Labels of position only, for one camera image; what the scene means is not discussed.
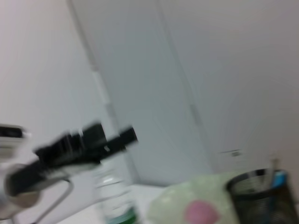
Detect black mesh pen holder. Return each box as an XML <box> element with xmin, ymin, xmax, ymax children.
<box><xmin>225</xmin><ymin>168</ymin><xmax>299</xmax><ymax>224</ymax></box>

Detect pink peach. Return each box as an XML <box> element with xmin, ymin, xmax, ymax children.
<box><xmin>183</xmin><ymin>199</ymin><xmax>222</xmax><ymax>224</ymax></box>

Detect translucent green fruit plate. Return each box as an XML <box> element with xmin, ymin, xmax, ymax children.
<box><xmin>146</xmin><ymin>172</ymin><xmax>238</xmax><ymax>224</ymax></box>

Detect blue scissors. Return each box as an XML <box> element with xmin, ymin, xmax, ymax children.
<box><xmin>270</xmin><ymin>169</ymin><xmax>288</xmax><ymax>190</ymax></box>

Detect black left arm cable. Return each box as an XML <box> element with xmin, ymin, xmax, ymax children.
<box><xmin>12</xmin><ymin>179</ymin><xmax>73</xmax><ymax>224</ymax></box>

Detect clear green-label water bottle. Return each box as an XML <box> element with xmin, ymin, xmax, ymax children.
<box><xmin>93</xmin><ymin>160</ymin><xmax>139</xmax><ymax>224</ymax></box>

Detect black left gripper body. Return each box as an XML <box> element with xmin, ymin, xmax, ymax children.
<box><xmin>5</xmin><ymin>131</ymin><xmax>104</xmax><ymax>197</ymax></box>

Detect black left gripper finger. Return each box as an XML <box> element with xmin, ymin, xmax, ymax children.
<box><xmin>104</xmin><ymin>126</ymin><xmax>139</xmax><ymax>157</ymax></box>
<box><xmin>81</xmin><ymin>121</ymin><xmax>108</xmax><ymax>153</ymax></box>

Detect silver ribbed left wrist camera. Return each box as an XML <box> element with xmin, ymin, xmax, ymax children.
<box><xmin>0</xmin><ymin>124</ymin><xmax>33</xmax><ymax>162</ymax></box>

